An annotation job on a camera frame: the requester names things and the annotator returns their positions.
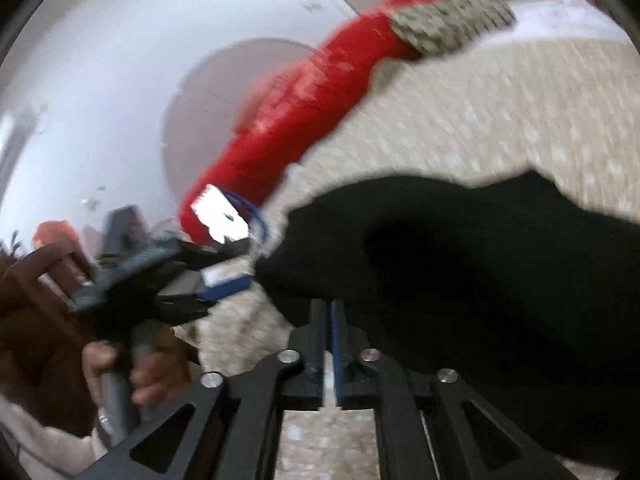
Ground black pants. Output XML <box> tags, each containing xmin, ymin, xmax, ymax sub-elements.
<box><xmin>255</xmin><ymin>171</ymin><xmax>639</xmax><ymax>479</ymax></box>

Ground left hand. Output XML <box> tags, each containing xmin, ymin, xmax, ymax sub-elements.
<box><xmin>80</xmin><ymin>326</ymin><xmax>194</xmax><ymax>436</ymax></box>

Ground brown wooden chair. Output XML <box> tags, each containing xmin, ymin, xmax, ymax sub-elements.
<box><xmin>1</xmin><ymin>238</ymin><xmax>96</xmax><ymax>437</ymax></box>

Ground white round headboard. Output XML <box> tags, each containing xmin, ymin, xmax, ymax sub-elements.
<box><xmin>162</xmin><ymin>38</ymin><xmax>312</xmax><ymax>200</ymax></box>

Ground red blanket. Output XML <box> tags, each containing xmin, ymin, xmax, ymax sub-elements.
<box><xmin>177</xmin><ymin>0</ymin><xmax>436</xmax><ymax>244</ymax></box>

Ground green patterned cushion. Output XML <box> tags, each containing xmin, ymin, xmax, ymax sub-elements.
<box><xmin>390</xmin><ymin>0</ymin><xmax>516</xmax><ymax>55</ymax></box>

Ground beige spotted quilt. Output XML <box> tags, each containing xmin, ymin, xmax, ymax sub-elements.
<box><xmin>171</xmin><ymin>34</ymin><xmax>640</xmax><ymax>480</ymax></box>

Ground white bed sheet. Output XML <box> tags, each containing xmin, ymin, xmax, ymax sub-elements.
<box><xmin>472</xmin><ymin>0</ymin><xmax>631</xmax><ymax>48</ymax></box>

